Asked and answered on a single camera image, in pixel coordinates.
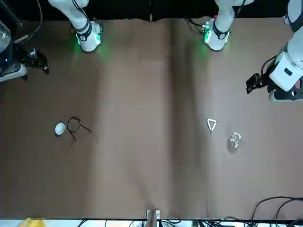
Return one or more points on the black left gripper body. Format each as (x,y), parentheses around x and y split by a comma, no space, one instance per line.
(264,82)

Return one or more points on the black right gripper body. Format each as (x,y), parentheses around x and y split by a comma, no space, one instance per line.
(32,59)

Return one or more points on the clear glass alcohol lamp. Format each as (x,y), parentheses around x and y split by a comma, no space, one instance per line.
(234,142)

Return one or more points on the white porcelain crucible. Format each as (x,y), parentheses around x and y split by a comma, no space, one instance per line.
(59,128)

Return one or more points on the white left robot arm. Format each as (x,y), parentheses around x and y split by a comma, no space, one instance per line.
(219,40)

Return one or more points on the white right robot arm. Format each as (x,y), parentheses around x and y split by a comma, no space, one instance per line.
(88,42)

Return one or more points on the aluminium frame strut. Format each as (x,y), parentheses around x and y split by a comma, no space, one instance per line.
(17,21)

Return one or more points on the silver camera post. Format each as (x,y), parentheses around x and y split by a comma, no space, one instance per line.
(152,217)

